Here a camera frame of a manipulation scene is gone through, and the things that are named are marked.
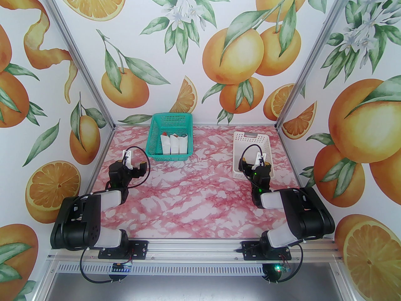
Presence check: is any white paper napkin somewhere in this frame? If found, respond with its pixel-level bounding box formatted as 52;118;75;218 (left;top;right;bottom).
160;132;172;155

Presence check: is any white plastic perforated basket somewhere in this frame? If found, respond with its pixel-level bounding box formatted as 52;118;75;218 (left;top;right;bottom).
232;131;274;181

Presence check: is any green plastic mesh basket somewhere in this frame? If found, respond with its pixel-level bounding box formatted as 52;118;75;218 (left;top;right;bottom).
147;112;196;162

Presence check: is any black round device with light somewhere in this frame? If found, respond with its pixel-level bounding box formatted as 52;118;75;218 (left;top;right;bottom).
263;264;282;284

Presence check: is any aluminium side beam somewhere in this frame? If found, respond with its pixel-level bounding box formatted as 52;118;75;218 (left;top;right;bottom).
323;237;357;301
31;256;58;301

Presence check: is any black base cable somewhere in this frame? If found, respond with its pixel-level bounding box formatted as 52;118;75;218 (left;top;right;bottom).
80;250;122;284
282;240;304;283

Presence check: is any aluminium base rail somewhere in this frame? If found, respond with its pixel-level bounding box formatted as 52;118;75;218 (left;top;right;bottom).
47;235;343;262

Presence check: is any slotted grey cable duct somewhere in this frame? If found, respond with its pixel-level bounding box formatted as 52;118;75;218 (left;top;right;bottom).
56;264;267;275

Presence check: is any aluminium frame post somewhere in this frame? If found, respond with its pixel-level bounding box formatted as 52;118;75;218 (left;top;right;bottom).
274;0;357;131
33;0;116;131

